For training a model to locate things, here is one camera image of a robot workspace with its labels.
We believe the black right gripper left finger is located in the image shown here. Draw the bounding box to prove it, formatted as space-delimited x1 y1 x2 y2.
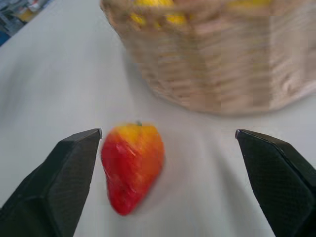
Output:
0 128 103 237

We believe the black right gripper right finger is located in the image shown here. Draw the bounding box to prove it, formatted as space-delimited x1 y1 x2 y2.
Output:
235 129 316 237

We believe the wicker basket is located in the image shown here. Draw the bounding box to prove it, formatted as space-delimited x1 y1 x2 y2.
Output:
99 0 316 116

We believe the background clutter of boxes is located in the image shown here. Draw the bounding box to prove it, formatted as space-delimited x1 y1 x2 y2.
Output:
0 0 54 47

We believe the yellow fruit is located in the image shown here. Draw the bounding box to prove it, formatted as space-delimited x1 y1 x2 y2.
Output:
130 0 188 27

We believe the red and yellow mango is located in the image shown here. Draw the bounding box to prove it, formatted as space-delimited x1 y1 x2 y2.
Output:
101 120 165 216

